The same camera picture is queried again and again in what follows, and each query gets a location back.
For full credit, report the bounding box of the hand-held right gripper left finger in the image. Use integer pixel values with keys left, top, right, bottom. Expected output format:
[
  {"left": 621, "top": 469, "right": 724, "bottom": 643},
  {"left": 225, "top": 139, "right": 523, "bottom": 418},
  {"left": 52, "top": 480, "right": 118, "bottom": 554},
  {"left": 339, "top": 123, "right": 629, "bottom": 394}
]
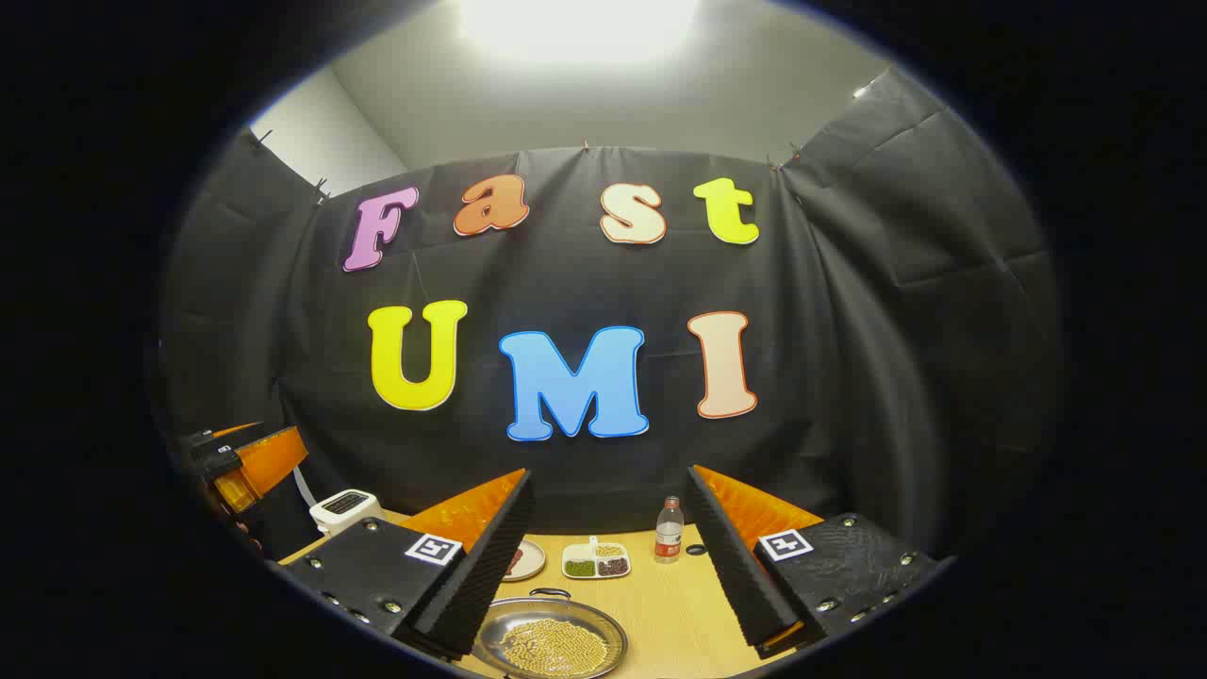
[{"left": 280, "top": 469, "right": 536, "bottom": 661}]

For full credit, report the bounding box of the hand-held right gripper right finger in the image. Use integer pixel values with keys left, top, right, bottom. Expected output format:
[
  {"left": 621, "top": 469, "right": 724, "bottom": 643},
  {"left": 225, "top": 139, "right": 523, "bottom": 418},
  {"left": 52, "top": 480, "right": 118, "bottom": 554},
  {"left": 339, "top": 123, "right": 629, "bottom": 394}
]
[{"left": 686, "top": 464, "right": 944, "bottom": 659}]

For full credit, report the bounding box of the stainless steel pot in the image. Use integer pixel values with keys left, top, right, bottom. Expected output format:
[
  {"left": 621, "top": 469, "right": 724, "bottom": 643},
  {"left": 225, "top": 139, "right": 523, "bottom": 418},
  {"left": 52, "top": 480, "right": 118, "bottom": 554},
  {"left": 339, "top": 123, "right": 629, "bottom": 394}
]
[{"left": 471, "top": 588, "right": 630, "bottom": 679}]

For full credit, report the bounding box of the round white plate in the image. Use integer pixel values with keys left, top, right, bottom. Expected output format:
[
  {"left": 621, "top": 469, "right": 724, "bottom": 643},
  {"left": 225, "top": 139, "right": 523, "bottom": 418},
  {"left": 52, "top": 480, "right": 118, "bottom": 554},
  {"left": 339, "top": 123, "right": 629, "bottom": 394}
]
[{"left": 504, "top": 539, "right": 547, "bottom": 582}]

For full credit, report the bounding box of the clear plastic water bottle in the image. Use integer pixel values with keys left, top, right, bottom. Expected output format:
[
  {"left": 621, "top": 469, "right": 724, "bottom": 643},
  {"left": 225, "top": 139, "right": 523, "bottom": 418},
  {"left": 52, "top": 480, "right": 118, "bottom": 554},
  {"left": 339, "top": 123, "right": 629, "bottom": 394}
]
[{"left": 654, "top": 496, "right": 685, "bottom": 565}]

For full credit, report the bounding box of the white toaster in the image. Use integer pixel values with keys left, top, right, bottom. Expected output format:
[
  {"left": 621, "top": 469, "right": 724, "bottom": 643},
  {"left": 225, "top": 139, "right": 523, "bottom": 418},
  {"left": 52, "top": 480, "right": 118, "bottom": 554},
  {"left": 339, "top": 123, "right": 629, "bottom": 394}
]
[{"left": 309, "top": 489, "right": 385, "bottom": 537}]

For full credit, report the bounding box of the pile of yellow soybeans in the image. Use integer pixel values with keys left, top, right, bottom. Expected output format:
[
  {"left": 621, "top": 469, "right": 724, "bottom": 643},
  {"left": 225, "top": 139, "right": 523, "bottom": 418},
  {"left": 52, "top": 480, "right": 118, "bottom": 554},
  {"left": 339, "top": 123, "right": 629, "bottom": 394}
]
[{"left": 497, "top": 618, "right": 611, "bottom": 676}]

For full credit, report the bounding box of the white divided dish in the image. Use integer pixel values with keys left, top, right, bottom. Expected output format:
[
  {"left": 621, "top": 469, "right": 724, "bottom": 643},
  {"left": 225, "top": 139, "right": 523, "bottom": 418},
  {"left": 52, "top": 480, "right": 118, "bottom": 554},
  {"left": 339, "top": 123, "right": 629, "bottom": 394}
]
[{"left": 562, "top": 536, "right": 631, "bottom": 580}]

